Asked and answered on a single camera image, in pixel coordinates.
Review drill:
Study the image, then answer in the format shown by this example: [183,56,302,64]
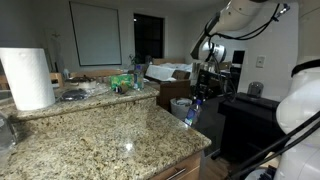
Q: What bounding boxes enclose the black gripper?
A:
[195,69,222,101]

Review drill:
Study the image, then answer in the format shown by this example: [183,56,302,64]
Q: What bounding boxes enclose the clear water bottle blue cap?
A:
[184,98,203,128]
[133,64,145,92]

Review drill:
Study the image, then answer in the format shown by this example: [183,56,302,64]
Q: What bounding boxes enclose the white trash bin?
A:
[169,97,194,122]

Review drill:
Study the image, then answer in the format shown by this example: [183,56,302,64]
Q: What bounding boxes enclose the brown wooden desk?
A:
[146,59,232,112]

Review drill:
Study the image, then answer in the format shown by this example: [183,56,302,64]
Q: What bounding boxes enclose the white desk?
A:
[218,64,242,94]

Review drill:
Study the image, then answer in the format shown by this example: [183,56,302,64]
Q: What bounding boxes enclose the black computer monitor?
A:
[232,50,246,66]

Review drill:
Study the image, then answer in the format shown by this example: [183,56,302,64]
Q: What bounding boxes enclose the grey metal cup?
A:
[247,81,265,99]

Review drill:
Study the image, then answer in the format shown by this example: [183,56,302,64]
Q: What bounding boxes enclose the wooden drawer front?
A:
[149,150,205,180]

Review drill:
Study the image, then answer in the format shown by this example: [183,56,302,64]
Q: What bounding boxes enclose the green houseplant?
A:
[128,52,145,68]

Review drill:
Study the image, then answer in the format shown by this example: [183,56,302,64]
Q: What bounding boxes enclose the dark window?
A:
[133,13,165,65]

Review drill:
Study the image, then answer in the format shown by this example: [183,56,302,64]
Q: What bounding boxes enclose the small brown jar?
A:
[116,83,131,95]

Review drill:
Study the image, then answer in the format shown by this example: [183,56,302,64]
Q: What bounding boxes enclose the green snack package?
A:
[109,73,135,91]

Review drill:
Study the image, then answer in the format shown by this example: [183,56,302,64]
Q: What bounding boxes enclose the light wooden board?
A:
[258,151,284,170]

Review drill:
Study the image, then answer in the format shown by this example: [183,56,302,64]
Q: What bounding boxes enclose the clear plastic wrap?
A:
[87,83,113,98]

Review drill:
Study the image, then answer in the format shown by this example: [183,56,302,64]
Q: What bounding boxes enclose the wooden table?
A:
[69,69,124,79]

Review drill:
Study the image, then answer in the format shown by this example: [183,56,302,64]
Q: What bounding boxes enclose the round dish dark contents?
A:
[64,75,98,91]

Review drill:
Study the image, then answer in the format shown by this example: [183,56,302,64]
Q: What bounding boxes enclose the white projector screen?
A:
[69,1,123,67]

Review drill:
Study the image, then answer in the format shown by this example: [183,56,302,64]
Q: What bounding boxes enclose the black round lid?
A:
[60,88,88,102]

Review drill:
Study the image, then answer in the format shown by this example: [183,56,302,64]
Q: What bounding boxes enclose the wooden chair back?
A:
[49,72,65,88]

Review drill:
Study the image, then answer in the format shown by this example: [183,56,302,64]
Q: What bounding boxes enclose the white paper towel roll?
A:
[0,47,57,112]

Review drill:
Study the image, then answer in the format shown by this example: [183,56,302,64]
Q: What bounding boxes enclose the clear plastic container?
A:
[0,111,18,153]

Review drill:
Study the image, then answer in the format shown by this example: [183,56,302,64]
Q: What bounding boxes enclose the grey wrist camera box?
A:
[196,60,217,73]

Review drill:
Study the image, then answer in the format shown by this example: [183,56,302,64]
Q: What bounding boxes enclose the white light switch plate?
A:
[255,55,266,69]

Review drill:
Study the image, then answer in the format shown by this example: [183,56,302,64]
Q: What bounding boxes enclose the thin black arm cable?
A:
[203,2,290,103]

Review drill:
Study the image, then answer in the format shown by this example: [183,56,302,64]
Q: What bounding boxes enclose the metal drawer handle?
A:
[165,167,188,180]

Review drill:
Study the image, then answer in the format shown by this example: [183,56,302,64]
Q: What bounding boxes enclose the thick black cable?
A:
[228,110,320,180]

